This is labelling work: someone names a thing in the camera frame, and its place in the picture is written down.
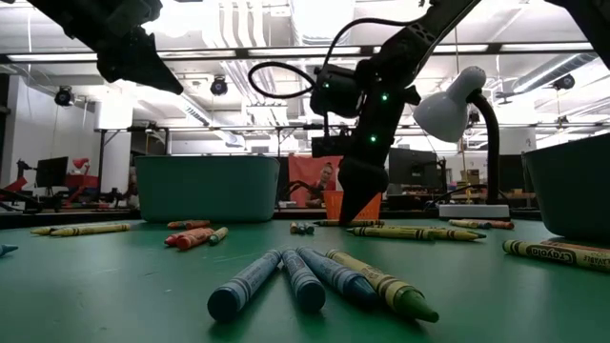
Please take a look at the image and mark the white desk lamp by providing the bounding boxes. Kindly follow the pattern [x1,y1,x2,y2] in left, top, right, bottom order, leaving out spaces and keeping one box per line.
[412,65,511,220]

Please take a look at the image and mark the person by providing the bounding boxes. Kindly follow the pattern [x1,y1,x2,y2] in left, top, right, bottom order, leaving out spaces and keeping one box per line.
[304,161,337,209]

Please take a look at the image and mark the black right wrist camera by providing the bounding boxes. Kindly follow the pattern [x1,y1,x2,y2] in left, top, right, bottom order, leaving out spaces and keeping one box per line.
[312,135,353,158]

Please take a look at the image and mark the yellow crayons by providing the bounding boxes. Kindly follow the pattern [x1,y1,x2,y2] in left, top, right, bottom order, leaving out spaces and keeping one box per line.
[50,223,131,238]

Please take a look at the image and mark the teal plastic bin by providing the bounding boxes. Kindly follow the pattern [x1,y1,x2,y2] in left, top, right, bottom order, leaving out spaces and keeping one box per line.
[134,154,281,224]

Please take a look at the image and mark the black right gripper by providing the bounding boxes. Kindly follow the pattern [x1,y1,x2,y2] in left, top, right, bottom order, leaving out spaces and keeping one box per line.
[337,102,420,225]

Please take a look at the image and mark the orange mesh basket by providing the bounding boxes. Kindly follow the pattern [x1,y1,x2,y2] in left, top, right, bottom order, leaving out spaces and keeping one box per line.
[322,190,383,221]

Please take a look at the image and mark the grey blue plastic bin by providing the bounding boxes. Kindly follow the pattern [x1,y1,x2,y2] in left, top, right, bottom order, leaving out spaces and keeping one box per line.
[521,132,610,243]

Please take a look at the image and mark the green table mat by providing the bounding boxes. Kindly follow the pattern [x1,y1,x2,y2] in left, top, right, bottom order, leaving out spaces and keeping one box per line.
[0,217,610,343]

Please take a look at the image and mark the black monitor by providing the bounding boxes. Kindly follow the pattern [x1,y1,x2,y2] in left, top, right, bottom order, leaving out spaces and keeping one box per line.
[35,155,70,189]
[498,154,525,192]
[388,147,442,191]

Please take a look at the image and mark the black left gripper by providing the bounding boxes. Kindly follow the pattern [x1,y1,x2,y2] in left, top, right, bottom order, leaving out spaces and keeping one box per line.
[71,0,185,95]

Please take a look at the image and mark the orange red banner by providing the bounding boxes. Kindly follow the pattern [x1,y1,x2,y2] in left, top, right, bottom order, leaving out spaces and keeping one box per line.
[288,154,344,209]

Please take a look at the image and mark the black table frame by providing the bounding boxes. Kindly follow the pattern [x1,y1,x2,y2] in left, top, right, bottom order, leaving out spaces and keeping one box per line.
[0,208,539,231]

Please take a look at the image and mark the black light bar frame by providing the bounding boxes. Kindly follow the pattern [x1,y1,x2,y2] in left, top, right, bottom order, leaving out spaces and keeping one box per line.
[0,41,610,66]

